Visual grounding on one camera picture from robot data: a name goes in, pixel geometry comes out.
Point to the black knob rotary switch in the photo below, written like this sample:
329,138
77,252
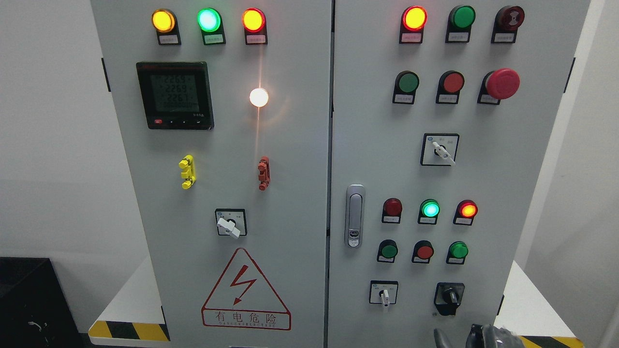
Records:
448,297

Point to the red terminal connector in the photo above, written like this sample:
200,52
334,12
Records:
263,168

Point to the dark red lamp left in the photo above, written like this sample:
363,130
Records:
392,210

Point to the white lit indicator lamp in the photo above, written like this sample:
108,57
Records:
259,97

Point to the green push button lower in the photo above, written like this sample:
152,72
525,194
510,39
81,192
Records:
387,251

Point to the green push button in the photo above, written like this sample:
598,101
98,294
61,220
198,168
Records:
387,251
459,24

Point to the grey left cabinet door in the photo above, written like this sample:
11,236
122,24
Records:
286,223

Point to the grey cabinet door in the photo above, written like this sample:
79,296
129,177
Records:
378,144
286,223

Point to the yellow terminal connector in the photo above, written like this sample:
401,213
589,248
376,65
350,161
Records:
187,167

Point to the green lit lamp middle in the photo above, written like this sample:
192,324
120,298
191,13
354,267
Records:
429,212

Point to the green push button second row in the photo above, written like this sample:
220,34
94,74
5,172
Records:
405,86

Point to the red push button lower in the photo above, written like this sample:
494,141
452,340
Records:
422,252

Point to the red high voltage warning sticker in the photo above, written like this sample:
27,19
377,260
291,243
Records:
243,297

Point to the grey right cabinet door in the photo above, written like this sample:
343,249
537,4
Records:
378,144

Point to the black digital power meter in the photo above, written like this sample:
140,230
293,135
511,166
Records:
176,95

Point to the red lamp right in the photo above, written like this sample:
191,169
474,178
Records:
465,213

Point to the red ringed lit lamp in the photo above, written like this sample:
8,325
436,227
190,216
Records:
254,24

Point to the green illuminated button lower right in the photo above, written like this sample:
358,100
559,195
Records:
457,253

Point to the red push button second row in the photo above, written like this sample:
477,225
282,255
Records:
449,86

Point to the green lit indicator lamp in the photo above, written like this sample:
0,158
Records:
210,22

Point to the red lit lamp right door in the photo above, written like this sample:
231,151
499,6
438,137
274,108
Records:
412,23

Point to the green push button top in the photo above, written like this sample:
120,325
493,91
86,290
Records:
459,24

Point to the yellow indicator lamp top left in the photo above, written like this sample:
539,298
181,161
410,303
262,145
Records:
165,23

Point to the red emergency stop mushroom button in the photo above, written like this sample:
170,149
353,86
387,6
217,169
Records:
498,85

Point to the white platform hazard striped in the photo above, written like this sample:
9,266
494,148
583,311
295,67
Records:
134,318

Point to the dark red buzzer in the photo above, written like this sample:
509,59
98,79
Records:
506,24

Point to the black box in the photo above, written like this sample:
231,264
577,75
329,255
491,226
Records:
33,310

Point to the silver door lock handle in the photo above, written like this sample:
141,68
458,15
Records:
354,215

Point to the white handle selector switch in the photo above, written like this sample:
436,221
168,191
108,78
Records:
231,222

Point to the white lever selector switch upper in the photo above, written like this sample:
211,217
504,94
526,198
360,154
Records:
439,149

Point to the white lever selector switch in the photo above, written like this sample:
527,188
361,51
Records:
383,292
439,149

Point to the white lever selector switch lower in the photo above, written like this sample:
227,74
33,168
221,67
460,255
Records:
383,292

